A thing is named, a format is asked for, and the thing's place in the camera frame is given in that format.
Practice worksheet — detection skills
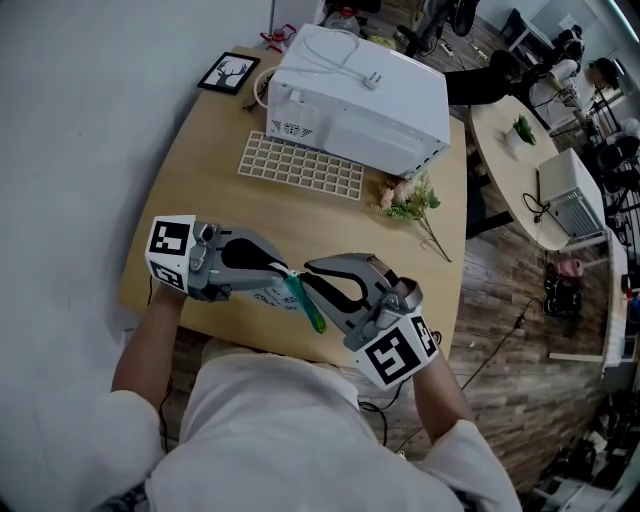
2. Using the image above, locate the white power cord with plug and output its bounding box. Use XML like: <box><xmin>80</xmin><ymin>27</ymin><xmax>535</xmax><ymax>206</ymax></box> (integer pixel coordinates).
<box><xmin>253</xmin><ymin>27</ymin><xmax>384</xmax><ymax>109</ymax></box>

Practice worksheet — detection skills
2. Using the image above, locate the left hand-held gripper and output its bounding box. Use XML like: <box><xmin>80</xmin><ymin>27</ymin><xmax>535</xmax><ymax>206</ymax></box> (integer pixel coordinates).
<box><xmin>144</xmin><ymin>214</ymin><xmax>297</xmax><ymax>303</ymax></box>

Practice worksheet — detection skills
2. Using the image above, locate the black framed deer picture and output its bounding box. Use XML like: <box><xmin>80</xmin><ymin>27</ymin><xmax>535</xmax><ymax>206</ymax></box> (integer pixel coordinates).
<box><xmin>197</xmin><ymin>51</ymin><xmax>262</xmax><ymax>96</ymax></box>

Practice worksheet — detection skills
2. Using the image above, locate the clear large water bottle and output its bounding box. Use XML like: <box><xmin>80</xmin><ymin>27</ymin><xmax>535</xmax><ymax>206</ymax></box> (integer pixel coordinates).
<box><xmin>324</xmin><ymin>7</ymin><xmax>361</xmax><ymax>34</ymax></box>

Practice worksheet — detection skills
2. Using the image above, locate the black appliance cable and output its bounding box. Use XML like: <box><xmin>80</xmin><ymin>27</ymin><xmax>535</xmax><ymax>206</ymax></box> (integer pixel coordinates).
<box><xmin>522</xmin><ymin>192</ymin><xmax>551</xmax><ymax>225</ymax></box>

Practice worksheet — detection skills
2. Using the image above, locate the artificial flower sprig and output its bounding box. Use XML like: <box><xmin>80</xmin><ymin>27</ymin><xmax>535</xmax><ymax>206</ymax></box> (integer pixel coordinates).
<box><xmin>370</xmin><ymin>172</ymin><xmax>453</xmax><ymax>264</ymax></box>

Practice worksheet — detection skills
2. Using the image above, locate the white grid tray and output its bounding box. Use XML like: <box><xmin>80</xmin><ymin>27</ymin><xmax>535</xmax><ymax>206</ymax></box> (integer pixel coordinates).
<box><xmin>236</xmin><ymin>129</ymin><xmax>365</xmax><ymax>202</ymax></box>

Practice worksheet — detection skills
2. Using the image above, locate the black office chair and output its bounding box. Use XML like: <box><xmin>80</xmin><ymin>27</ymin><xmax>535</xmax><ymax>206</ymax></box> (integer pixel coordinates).
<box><xmin>444</xmin><ymin>49</ymin><xmax>521</xmax><ymax>106</ymax></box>

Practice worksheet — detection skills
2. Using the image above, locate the black floor cable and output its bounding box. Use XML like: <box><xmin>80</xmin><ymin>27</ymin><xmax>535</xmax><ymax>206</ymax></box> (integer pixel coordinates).
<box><xmin>459</xmin><ymin>297</ymin><xmax>544</xmax><ymax>391</ymax></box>

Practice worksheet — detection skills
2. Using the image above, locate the red handled water bottle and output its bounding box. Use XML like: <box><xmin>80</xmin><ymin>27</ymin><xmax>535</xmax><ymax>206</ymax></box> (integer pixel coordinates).
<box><xmin>259</xmin><ymin>23</ymin><xmax>296</xmax><ymax>54</ymax></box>

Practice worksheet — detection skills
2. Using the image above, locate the long white desk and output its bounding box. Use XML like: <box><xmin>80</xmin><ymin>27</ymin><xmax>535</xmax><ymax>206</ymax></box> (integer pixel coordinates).
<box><xmin>548</xmin><ymin>229</ymin><xmax>631</xmax><ymax>376</ymax></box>

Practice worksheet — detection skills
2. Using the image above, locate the person's white shirt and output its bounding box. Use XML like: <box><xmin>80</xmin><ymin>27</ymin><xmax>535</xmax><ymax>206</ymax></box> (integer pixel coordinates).
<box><xmin>87</xmin><ymin>349</ymin><xmax>524</xmax><ymax>512</ymax></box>

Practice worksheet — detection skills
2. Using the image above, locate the black bag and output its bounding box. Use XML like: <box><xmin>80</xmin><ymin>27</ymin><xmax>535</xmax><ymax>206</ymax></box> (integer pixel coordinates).
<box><xmin>543</xmin><ymin>274</ymin><xmax>583</xmax><ymax>317</ymax></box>

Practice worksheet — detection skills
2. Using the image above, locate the small potted green plant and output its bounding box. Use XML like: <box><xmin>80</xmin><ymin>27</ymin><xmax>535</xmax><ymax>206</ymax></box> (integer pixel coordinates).
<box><xmin>502</xmin><ymin>113</ymin><xmax>538</xmax><ymax>151</ymax></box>

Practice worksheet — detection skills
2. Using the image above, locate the person's right forearm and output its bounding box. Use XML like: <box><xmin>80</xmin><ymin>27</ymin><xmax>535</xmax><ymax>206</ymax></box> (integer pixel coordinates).
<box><xmin>412</xmin><ymin>359</ymin><xmax>474</xmax><ymax>444</ymax></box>

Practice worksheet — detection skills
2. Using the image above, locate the person's left forearm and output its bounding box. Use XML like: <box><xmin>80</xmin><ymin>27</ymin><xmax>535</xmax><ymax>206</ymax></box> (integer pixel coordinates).
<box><xmin>110</xmin><ymin>284</ymin><xmax>189</xmax><ymax>401</ymax></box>

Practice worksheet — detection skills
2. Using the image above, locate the round wooden table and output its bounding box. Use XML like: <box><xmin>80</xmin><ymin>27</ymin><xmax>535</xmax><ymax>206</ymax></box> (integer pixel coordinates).
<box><xmin>464</xmin><ymin>94</ymin><xmax>609</xmax><ymax>253</ymax></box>

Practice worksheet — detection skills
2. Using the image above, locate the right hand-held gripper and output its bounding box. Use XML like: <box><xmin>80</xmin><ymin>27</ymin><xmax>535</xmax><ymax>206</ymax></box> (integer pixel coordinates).
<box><xmin>299</xmin><ymin>253</ymin><xmax>440</xmax><ymax>389</ymax></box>

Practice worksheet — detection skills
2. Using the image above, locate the small white microwave oven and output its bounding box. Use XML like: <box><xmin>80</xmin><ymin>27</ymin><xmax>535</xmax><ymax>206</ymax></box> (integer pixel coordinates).
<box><xmin>537</xmin><ymin>147</ymin><xmax>607</xmax><ymax>241</ymax></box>

